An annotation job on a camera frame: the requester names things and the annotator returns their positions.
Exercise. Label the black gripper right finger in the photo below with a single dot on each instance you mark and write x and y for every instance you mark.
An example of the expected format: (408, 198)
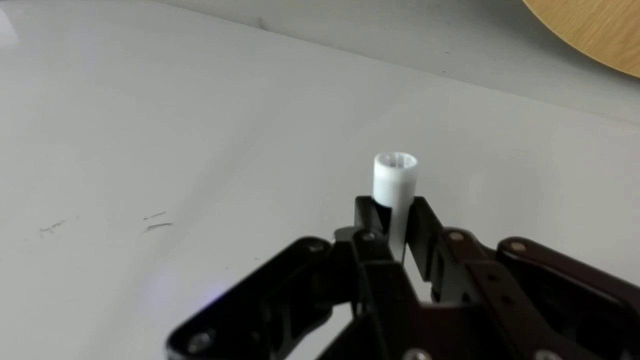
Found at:
(533, 300)

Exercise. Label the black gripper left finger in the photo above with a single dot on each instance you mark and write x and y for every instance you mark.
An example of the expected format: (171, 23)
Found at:
(300, 300)

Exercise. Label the white black-label whiteboard marker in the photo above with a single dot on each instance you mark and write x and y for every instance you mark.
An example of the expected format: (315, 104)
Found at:
(394, 174)

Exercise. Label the white wall whiteboard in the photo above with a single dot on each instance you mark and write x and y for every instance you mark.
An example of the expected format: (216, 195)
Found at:
(100, 133)

